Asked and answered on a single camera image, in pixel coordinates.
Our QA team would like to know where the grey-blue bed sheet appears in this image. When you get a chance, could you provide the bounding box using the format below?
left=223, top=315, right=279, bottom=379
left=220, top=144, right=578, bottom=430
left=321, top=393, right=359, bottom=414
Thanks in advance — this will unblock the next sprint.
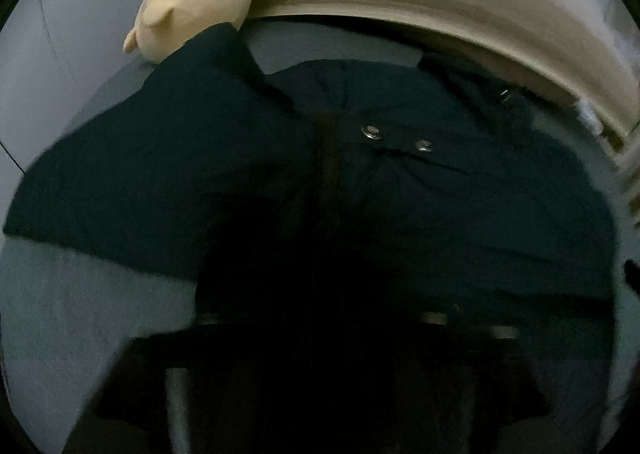
left=1, top=21, right=639, bottom=453

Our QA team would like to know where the dark navy large garment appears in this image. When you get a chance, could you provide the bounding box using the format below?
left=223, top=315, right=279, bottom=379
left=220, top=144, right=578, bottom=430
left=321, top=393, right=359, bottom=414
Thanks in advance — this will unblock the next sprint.
left=4, top=25, right=616, bottom=453

